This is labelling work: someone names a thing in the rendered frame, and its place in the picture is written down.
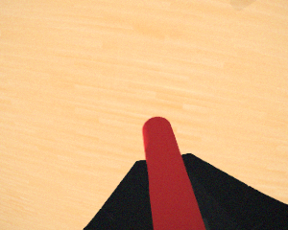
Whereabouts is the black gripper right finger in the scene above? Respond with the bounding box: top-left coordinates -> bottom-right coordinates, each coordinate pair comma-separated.
181,153 -> 288,230

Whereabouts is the red peg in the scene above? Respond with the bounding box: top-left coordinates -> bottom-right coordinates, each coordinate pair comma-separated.
143,116 -> 205,230

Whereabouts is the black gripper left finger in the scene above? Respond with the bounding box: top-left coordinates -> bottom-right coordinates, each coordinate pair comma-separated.
83,160 -> 153,230

